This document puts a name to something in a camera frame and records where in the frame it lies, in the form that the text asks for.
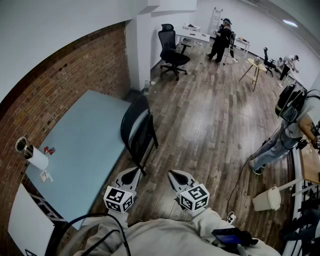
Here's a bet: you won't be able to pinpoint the small white table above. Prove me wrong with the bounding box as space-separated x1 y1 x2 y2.
234 36 251 59

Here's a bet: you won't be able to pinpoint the white desk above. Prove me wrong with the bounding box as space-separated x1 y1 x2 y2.
174 24 211 49

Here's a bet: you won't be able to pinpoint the white ladder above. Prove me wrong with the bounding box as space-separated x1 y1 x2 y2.
209 6 224 34

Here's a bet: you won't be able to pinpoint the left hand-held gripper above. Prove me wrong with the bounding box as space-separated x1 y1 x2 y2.
103 167 142 214

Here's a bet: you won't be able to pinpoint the white frame rails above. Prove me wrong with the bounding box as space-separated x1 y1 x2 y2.
274 147 320 256

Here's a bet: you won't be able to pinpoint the black floor cable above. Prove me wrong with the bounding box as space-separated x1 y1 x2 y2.
226 139 273 216

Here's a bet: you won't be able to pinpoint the wooden table top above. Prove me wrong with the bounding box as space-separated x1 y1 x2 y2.
299 142 320 185

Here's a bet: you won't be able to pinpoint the light blue table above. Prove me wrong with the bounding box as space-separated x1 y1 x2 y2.
24 89 150 231

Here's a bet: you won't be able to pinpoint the white paper tag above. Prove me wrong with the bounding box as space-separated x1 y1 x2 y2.
39 170 54 183

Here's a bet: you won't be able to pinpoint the white board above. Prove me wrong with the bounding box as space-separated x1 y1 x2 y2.
7 183 56 256

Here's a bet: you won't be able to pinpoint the small black office chair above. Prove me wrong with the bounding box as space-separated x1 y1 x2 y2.
262 46 278 77

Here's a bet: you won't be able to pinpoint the round metal cup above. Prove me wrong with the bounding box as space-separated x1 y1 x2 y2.
15 136 28 152

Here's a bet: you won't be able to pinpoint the grey metal frame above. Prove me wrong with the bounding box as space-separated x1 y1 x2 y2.
29 192 66 224

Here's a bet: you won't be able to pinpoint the person's right forearm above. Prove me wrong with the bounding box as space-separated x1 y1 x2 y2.
191 207 227 232

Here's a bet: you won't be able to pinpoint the round wooden table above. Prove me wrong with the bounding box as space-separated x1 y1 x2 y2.
238 57 267 92

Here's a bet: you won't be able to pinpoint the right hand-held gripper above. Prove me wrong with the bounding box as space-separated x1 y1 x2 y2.
167 169 211 217

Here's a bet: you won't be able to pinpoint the black mesh office chair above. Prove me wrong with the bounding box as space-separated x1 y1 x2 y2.
157 23 192 81

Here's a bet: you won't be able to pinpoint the black head-rig cable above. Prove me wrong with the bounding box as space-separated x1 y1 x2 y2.
56 212 132 256

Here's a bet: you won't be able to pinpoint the person's grey hoodie torso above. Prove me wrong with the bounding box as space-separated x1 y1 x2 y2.
81 216 276 256

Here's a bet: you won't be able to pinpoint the black chest device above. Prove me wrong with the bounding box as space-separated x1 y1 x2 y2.
211 227 259 252

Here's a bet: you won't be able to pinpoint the white trash bin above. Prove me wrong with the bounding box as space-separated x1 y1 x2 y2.
252 186 282 212

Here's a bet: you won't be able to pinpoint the person's left forearm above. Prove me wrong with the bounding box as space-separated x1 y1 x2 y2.
106 209 130 227

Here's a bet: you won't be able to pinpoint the white cylindrical cup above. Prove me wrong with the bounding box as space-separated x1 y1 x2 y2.
23 144 50 171

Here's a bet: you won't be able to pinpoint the black folding chair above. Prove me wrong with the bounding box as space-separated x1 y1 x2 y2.
120 94 159 177

